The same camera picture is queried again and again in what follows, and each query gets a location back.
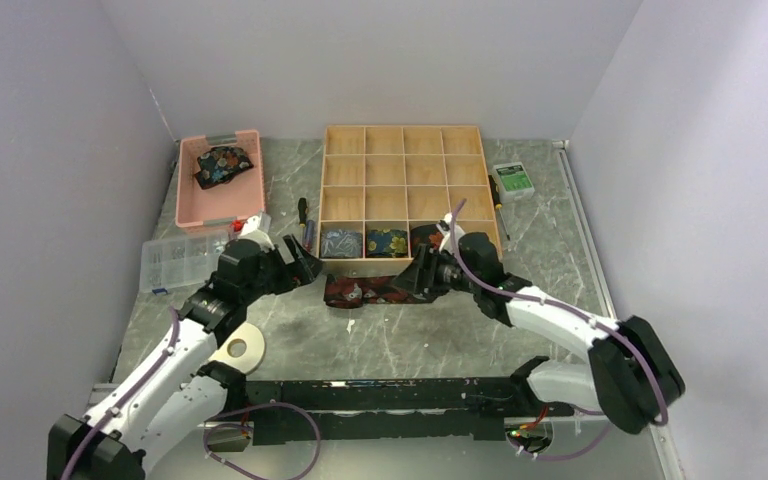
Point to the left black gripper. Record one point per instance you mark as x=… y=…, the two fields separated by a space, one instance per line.
x=295 y=273

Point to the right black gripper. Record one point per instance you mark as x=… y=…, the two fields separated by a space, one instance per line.
x=421 y=273

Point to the dark red floral tie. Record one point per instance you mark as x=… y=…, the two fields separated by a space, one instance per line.
x=343 y=292

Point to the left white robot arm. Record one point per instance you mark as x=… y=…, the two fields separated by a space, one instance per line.
x=179 y=385

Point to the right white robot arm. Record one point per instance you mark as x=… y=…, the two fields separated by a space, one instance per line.
x=624 y=372

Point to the white tape roll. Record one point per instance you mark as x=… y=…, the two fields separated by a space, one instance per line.
x=244 y=349

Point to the black orange rolled tie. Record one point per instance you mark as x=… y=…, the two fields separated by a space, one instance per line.
x=427 y=234

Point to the navy yellow rolled tie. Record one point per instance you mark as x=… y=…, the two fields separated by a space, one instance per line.
x=386 y=243

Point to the clear plastic screw box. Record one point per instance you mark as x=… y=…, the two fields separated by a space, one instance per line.
x=180 y=261

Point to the blue red screwdriver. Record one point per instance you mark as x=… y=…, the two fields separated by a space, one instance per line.
x=309 y=235

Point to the blue grey rolled tie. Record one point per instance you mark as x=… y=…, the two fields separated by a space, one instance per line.
x=341 y=243

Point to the pink plastic basket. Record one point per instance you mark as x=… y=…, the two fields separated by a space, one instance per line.
x=242 y=196

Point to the thin black yellow screwdriver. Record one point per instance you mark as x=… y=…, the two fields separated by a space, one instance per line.
x=498 y=206

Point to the black floral tie in basket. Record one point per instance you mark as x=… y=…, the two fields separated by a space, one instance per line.
x=220 y=165

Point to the wooden compartment tray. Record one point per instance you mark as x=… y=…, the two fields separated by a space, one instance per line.
x=399 y=177

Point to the green white small box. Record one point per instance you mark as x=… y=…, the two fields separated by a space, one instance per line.
x=513 y=181

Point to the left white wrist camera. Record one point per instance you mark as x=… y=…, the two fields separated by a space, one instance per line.
x=255 y=229

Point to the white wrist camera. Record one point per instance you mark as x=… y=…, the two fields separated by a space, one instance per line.
x=255 y=229
x=449 y=232

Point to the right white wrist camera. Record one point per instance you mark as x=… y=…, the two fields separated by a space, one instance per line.
x=449 y=232

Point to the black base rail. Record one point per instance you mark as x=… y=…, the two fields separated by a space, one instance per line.
x=481 y=408

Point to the aluminium rail at right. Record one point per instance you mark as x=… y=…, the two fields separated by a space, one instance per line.
x=560 y=153

